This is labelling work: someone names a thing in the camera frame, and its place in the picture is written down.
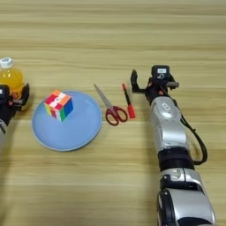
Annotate red handled scissors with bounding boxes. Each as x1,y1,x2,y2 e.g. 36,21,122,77
94,83,129,127

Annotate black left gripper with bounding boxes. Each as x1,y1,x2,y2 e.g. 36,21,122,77
0,82,31,125

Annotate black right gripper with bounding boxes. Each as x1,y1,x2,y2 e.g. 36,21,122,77
130,69,180,105

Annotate multicoloured puzzle cube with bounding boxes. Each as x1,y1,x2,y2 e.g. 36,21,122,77
43,89,74,123

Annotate left gripper labelled black box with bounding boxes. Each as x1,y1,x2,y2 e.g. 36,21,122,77
0,84,11,102

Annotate red and black marker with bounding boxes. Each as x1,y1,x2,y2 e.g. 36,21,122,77
121,83,137,120

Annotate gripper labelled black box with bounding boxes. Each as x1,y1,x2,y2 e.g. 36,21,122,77
0,84,11,102
151,64,171,81

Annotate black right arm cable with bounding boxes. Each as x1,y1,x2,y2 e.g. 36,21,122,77
176,110,208,166

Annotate round blue plate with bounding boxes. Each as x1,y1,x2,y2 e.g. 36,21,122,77
31,90,103,153

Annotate right gripper labelled black box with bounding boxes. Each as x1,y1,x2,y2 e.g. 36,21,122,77
151,64,171,81

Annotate orange juice bottle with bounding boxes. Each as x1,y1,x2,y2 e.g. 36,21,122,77
0,56,29,112

